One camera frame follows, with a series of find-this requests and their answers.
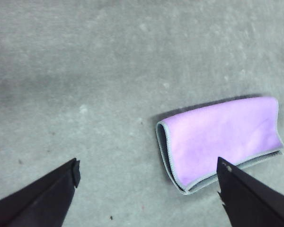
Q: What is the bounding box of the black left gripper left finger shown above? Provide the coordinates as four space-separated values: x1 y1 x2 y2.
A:
0 157 81 227

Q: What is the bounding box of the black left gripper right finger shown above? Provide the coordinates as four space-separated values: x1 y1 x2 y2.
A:
216 156 284 227

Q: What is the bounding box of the purple towel with grey hem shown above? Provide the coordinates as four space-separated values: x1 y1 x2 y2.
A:
155 96 284 196

